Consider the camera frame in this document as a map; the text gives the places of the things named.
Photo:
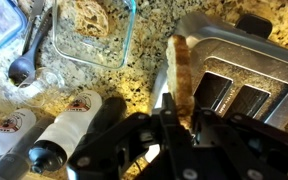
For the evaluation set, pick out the black sports bottle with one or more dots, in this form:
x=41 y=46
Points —
x=107 y=113

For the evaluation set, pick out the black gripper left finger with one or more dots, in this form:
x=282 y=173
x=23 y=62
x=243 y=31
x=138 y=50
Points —
x=130 y=146

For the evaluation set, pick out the square glass bowl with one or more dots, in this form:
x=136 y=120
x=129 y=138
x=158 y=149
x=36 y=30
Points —
x=94 y=50

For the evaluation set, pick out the white logo bottle black cap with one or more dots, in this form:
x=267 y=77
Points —
x=70 y=123
x=7 y=130

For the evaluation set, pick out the brown crusted bread slice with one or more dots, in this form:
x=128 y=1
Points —
x=180 y=73
x=90 y=18

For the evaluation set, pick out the silver butter knife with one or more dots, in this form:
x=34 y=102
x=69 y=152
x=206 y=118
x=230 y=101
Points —
x=34 y=20

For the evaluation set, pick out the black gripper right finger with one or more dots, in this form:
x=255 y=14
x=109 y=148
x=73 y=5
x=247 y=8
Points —
x=250 y=150

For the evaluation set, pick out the grey translucent sports bottle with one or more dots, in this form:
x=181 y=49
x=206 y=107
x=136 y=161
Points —
x=14 y=156

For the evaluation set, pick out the stainless steel two-slot toaster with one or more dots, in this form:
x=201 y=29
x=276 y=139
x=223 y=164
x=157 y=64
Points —
x=250 y=56

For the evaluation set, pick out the clear drinking glass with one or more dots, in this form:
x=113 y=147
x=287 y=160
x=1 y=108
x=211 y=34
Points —
x=47 y=85

